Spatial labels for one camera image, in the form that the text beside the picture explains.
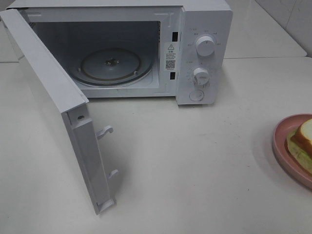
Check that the sandwich with lettuce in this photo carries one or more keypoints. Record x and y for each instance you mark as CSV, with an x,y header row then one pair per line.
x,y
299,144

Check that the glass microwave turntable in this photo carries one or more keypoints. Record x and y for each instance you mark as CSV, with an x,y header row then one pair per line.
x,y
113,66

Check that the round white door button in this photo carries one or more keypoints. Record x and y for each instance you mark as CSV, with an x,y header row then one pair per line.
x,y
196,95

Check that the white microwave door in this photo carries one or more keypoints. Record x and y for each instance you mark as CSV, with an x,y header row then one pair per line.
x,y
63,105

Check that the white warning label sticker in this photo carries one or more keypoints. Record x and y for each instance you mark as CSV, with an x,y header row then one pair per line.
x,y
170,56

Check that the white microwave oven body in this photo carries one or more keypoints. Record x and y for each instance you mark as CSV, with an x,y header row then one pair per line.
x,y
71,29

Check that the white timer knob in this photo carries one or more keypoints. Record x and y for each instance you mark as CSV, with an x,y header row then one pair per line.
x,y
201,76

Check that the pink round plate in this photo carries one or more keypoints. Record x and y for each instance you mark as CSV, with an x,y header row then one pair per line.
x,y
281,153

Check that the upper white power knob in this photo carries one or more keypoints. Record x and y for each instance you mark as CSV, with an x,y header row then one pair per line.
x,y
205,45

